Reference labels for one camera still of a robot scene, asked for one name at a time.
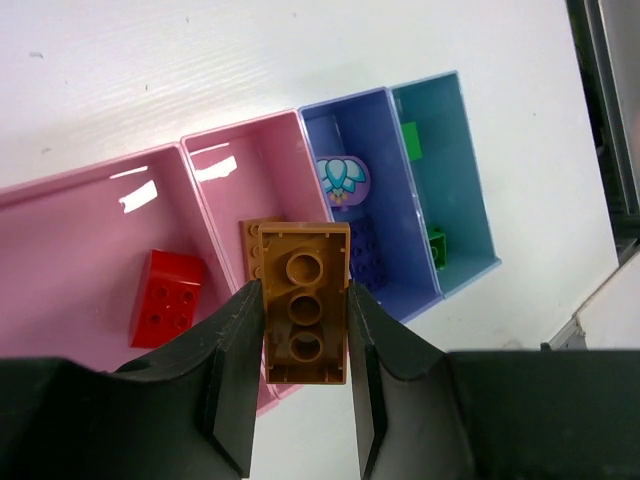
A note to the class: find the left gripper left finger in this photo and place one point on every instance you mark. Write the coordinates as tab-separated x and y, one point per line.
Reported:
186	410

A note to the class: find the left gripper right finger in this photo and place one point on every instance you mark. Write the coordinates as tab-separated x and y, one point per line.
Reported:
422	413

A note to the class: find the red flower lego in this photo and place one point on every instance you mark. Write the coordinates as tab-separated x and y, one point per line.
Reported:
166	300

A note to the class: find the dark green lego brick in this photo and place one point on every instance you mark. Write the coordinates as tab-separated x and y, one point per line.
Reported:
438	246

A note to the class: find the orange lego brick from stack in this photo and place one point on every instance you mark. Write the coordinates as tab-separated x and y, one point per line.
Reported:
305	277

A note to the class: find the purple paw print lego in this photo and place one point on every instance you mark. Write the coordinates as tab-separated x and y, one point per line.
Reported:
345	180

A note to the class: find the long green lego plate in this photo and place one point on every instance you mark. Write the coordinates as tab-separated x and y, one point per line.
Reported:
412	140

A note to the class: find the purple lego brick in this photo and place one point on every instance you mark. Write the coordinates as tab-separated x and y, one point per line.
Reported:
367	265

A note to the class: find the large pink bin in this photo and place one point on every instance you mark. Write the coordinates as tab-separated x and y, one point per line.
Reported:
73	248

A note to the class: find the right light blue bin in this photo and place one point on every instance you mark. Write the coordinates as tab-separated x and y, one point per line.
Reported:
447	179

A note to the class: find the small pink bin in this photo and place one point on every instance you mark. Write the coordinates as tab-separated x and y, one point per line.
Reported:
254	169

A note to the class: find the dark blue bin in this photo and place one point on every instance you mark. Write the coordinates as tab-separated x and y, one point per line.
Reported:
366	125

